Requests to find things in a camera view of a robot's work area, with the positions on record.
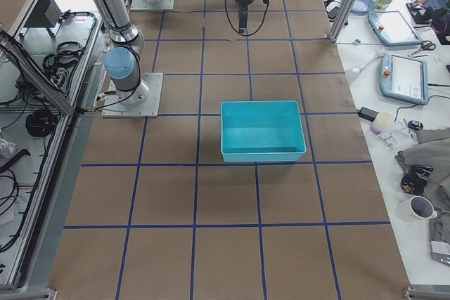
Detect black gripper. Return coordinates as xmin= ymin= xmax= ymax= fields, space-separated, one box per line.
xmin=234 ymin=0 xmax=254 ymax=32

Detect teal plastic storage bin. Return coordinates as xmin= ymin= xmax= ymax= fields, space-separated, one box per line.
xmin=221 ymin=100 xmax=307 ymax=163

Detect blue plate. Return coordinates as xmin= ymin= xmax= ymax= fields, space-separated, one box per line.
xmin=351 ymin=0 xmax=374 ymax=15

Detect far teach pendant tablet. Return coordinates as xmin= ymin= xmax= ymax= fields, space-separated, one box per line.
xmin=367 ymin=11 xmax=423 ymax=46

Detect teach pendant tablet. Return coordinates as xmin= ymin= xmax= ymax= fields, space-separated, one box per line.
xmin=379 ymin=53 xmax=429 ymax=105
xmin=367 ymin=11 xmax=423 ymax=46

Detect black power adapter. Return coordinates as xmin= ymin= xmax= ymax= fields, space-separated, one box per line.
xmin=357 ymin=107 xmax=379 ymax=122

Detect near teach pendant tablet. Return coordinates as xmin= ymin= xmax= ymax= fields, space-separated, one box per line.
xmin=379 ymin=53 xmax=429 ymax=105

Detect lavender cup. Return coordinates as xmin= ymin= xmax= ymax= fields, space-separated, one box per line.
xmin=370 ymin=112 xmax=394 ymax=134

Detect black scissors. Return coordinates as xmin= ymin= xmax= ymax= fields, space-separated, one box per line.
xmin=408 ymin=40 xmax=436 ymax=57

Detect grey control box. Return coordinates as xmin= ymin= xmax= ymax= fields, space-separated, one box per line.
xmin=20 ymin=0 xmax=63 ymax=37

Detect grey cloth pile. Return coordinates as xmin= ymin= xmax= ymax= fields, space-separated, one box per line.
xmin=395 ymin=129 xmax=449 ymax=244

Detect black patterned mug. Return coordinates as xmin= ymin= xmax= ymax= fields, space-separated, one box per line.
xmin=400 ymin=165 xmax=434 ymax=195

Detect white mug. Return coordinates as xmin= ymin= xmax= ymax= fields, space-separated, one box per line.
xmin=396 ymin=196 xmax=437 ymax=222

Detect aluminium frame post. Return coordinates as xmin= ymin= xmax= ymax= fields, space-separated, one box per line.
xmin=328 ymin=0 xmax=373 ymax=44

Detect coiled black cable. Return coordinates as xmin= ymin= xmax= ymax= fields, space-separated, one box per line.
xmin=25 ymin=107 xmax=57 ymax=138

